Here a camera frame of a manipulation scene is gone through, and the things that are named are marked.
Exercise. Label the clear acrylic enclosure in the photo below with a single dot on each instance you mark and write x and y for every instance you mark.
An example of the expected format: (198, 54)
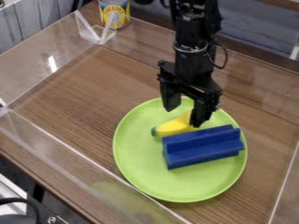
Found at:
(69, 89)

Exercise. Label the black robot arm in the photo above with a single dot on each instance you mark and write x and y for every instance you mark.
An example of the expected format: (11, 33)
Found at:
(197, 23)

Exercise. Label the black device with knob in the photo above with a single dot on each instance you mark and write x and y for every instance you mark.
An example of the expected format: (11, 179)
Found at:
(35, 215)

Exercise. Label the yellow toy banana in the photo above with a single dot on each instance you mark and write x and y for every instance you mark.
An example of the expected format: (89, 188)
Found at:
(174, 127)

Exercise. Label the yellow labelled tin can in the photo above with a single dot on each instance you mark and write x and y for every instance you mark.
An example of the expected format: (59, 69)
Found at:
(117, 9)

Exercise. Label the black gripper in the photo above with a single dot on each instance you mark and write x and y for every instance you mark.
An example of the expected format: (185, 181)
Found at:
(187, 77)

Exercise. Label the green round plate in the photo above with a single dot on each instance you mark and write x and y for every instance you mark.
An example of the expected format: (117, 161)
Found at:
(138, 153)

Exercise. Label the blue plastic block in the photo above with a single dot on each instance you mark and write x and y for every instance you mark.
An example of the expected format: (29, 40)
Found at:
(202, 146)

